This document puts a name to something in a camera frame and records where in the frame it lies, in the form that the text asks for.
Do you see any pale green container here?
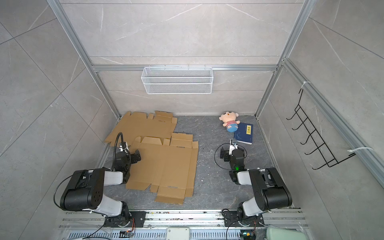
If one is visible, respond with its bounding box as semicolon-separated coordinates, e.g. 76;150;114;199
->
266;227;307;240

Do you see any brown cardboard box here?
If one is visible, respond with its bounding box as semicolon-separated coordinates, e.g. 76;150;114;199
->
126;133;199;205

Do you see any plush doll striped shirt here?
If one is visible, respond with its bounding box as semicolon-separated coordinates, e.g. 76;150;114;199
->
219;111;240;133

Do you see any dark blue book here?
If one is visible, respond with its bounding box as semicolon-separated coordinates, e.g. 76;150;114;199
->
234;123;254;145

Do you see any aluminium mounting rail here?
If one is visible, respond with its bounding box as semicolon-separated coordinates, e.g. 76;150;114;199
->
58;208;310;231

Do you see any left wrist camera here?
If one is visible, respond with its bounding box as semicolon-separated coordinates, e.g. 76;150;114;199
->
119;142;130;153

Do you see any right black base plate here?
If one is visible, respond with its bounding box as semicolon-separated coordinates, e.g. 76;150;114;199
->
221;209;264;227

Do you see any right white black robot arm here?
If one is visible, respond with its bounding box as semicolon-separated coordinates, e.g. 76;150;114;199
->
220;147;293;226

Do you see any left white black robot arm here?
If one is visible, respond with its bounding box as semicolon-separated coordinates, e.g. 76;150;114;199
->
59;150;141;228

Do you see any white electrical box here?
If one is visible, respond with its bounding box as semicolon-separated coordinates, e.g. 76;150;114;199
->
166;227;190;240

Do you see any black wire hook rack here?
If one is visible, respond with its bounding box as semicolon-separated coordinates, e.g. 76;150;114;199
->
286;89;356;171

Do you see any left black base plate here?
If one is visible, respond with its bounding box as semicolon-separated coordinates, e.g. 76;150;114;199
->
104;211;147;228

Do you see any white wire mesh basket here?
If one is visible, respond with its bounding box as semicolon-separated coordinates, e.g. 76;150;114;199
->
141;67;214;95

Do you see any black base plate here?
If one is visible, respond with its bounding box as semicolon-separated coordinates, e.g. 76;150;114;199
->
221;209;264;227
104;211;147;228

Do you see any flat brown cardboard sheet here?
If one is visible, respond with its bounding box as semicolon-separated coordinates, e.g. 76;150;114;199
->
105;111;178;146

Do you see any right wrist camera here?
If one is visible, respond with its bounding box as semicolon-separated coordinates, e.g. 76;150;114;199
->
229;139;238;155

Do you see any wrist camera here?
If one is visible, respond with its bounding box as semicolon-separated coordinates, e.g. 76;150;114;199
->
119;142;130;153
229;139;238;155

